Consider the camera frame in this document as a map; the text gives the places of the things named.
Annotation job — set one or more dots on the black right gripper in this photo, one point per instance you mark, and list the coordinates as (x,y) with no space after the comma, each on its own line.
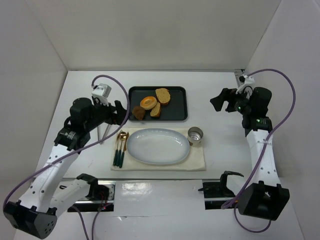
(230,100)

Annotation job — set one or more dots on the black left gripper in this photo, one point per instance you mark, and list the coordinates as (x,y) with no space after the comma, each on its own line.
(111,111)

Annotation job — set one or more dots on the metal tongs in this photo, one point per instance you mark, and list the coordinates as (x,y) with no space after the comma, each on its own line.
(105,133)

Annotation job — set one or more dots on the baguette bread slice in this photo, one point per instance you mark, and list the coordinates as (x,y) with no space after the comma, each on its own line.
(156,111)

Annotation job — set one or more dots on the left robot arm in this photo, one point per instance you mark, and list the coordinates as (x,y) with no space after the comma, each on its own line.
(37,210)

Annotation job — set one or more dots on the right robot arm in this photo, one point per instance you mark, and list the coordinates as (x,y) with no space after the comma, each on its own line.
(261,195)

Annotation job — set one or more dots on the dark brown bread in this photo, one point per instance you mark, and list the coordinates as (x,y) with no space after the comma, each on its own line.
(138,112)

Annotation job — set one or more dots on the round bread slice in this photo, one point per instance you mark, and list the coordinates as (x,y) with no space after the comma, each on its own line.
(163,96)

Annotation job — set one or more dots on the glazed bagel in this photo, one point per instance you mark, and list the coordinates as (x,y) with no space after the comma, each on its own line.
(148,102)

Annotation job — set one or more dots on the light blue oval plate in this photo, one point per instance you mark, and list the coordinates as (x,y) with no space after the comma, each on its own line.
(158,146)

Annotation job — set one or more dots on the metal cup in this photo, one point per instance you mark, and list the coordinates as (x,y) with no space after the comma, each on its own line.
(194,136)

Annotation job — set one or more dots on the black baking tray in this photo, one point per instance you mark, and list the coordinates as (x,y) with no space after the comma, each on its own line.
(175,111)

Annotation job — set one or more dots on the gold spoon green handle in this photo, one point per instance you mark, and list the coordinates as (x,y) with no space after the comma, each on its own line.
(122,138)

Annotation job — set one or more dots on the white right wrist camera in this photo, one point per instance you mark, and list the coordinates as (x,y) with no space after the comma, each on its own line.
(246,81)

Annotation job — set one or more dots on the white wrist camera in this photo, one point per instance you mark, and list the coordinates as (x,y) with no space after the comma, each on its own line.
(246,81)
(100,94)

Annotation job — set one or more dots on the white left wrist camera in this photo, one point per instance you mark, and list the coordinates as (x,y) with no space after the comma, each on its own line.
(100,94)

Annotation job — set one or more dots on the gold fork green handle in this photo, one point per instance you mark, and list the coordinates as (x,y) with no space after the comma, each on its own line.
(116,150)

